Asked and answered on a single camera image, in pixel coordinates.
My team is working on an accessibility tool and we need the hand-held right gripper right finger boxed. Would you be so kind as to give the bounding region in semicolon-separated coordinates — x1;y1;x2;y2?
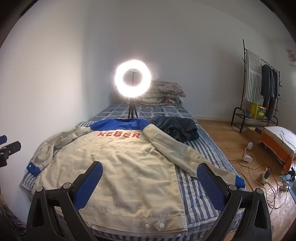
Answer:
196;163;273;241

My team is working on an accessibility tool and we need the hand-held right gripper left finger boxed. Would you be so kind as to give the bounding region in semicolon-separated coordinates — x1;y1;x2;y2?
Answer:
25;161;103;241

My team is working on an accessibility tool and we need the cream and blue jacket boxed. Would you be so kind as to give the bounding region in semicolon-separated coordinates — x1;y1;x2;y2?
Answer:
26;118;245;233

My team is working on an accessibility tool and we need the black metal clothes rack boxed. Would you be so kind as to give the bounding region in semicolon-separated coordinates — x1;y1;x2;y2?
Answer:
231;39;282;133

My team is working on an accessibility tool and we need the power strip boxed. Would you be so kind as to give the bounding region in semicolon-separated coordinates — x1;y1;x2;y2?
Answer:
261;167;271;183

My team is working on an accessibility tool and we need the dark blue fleece garment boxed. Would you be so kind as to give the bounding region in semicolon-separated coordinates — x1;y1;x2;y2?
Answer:
150;116;199;143

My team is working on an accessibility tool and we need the dark patterned cloth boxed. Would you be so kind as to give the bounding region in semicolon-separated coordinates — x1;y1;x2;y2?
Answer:
0;202;26;235

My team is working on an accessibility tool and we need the orange cloth covered stool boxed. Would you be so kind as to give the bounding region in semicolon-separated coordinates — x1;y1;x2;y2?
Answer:
258;126;296;173

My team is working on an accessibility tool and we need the yellow box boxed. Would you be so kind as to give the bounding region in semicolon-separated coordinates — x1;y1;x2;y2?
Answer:
251;103;266;120

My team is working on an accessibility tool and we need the black tripod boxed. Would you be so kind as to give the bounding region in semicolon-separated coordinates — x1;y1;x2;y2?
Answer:
128;69;139;120

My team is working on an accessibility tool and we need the blue checked bedsheet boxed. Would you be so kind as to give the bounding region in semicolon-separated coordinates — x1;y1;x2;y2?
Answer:
89;102;197;123

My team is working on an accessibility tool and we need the folded floral quilt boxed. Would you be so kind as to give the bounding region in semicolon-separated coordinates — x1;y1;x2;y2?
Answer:
140;81;186;106

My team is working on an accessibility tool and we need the dark hanging garment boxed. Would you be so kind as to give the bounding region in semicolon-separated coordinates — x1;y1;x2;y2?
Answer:
266;68;281;121
261;64;271;105

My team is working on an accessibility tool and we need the striped hanging towel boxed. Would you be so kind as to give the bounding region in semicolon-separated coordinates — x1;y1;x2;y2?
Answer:
245;50;263;104

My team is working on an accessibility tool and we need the tangle of floor cables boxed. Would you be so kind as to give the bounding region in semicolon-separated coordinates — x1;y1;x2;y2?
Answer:
231;130;296;209

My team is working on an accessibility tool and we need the black cable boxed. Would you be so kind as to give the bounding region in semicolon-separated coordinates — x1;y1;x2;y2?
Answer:
138;111;162;119

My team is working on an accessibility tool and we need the ring light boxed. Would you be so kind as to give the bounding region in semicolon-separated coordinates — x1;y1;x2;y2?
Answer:
114;60;153;93

